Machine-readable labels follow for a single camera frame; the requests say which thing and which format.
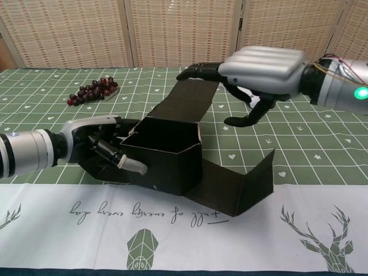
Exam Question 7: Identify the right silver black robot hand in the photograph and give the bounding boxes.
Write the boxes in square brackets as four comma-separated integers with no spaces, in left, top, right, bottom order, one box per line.
[176,45,307,128]

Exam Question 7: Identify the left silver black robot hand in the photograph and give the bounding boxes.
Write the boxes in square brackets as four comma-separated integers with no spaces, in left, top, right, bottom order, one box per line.
[59,114,149,176]

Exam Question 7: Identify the black foldable cardboard box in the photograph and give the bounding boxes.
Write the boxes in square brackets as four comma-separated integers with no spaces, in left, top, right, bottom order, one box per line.
[80,79,275,217]

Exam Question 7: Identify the dark red grape bunch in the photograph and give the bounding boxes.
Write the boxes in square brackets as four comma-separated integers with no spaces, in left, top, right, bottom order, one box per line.
[66,76,120,106]

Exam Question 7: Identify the green white grid tablecloth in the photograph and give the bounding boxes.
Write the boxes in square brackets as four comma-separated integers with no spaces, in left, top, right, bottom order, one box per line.
[0,66,368,273]

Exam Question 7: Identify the beige bamboo folding screen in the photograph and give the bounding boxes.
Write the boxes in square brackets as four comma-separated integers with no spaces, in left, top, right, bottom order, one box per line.
[0,0,368,70]

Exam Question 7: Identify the brown wooden door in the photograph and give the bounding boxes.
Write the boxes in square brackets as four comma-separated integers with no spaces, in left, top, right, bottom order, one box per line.
[0,34,17,70]

